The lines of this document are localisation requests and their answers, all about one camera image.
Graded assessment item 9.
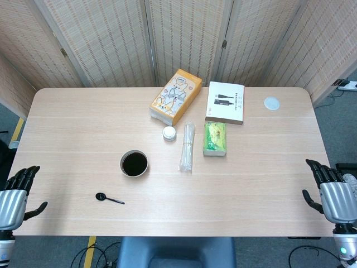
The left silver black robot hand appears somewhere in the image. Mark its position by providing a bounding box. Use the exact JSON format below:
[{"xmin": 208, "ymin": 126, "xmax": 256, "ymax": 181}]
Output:
[{"xmin": 0, "ymin": 165, "xmax": 49, "ymax": 232}]

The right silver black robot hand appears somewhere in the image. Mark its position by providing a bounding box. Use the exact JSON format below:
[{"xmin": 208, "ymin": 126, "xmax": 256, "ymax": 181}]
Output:
[{"xmin": 302, "ymin": 159, "xmax": 357, "ymax": 224}]

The small black spoon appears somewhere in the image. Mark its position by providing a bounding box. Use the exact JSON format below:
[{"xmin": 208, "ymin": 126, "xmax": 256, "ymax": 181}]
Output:
[{"xmin": 95, "ymin": 192, "xmax": 126, "ymax": 205}]

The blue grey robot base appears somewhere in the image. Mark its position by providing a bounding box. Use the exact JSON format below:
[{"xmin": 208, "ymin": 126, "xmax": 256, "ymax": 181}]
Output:
[{"xmin": 116, "ymin": 236, "xmax": 237, "ymax": 268}]

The bamboo folding screen panel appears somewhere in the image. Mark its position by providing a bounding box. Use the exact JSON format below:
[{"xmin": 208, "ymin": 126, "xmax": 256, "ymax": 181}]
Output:
[
  {"xmin": 36, "ymin": 0, "xmax": 156, "ymax": 88},
  {"xmin": 264, "ymin": 0, "xmax": 357, "ymax": 107},
  {"xmin": 0, "ymin": 0, "xmax": 84, "ymax": 89},
  {"xmin": 143, "ymin": 0, "xmax": 234, "ymax": 87},
  {"xmin": 0, "ymin": 52, "xmax": 37, "ymax": 119},
  {"xmin": 214, "ymin": 0, "xmax": 307, "ymax": 88}
]

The white power strip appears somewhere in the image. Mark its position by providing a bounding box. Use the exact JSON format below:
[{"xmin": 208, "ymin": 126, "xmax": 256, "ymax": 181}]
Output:
[{"xmin": 331, "ymin": 79, "xmax": 357, "ymax": 92}]

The grey round desk grommet cap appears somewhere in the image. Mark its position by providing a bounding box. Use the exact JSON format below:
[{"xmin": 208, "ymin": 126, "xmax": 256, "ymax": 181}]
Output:
[{"xmin": 263, "ymin": 97, "xmax": 281, "ymax": 111}]

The green tissue pack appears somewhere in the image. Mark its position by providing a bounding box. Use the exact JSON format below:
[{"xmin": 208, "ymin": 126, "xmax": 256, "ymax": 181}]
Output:
[{"xmin": 202, "ymin": 121, "xmax": 228, "ymax": 157}]

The clear wrapped straw bundle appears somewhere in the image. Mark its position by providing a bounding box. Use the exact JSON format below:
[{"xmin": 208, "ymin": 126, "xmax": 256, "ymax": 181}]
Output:
[{"xmin": 177, "ymin": 121, "xmax": 196, "ymax": 173}]

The small white round jar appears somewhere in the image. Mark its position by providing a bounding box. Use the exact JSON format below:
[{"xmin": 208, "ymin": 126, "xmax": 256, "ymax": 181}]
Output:
[{"xmin": 162, "ymin": 126, "xmax": 177, "ymax": 142}]

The orange corgi print tissue pack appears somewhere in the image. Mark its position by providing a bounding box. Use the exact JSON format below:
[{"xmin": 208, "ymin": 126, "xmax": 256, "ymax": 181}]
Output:
[{"xmin": 148, "ymin": 68, "xmax": 202, "ymax": 127}]

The black looped floor cable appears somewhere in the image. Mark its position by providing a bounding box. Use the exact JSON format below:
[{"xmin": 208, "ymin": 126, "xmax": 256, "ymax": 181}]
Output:
[{"xmin": 288, "ymin": 245, "xmax": 344, "ymax": 268}]

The thin cable by power strip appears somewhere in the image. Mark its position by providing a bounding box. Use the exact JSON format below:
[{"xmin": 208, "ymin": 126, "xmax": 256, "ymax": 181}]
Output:
[{"xmin": 313, "ymin": 90, "xmax": 344, "ymax": 108}]

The black floor cable tangle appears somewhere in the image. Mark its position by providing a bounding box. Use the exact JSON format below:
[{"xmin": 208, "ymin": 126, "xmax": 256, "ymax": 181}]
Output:
[{"xmin": 70, "ymin": 241, "xmax": 121, "ymax": 268}]

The white cable product box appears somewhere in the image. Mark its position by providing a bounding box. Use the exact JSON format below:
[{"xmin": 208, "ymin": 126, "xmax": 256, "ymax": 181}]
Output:
[{"xmin": 205, "ymin": 81, "xmax": 245, "ymax": 126}]

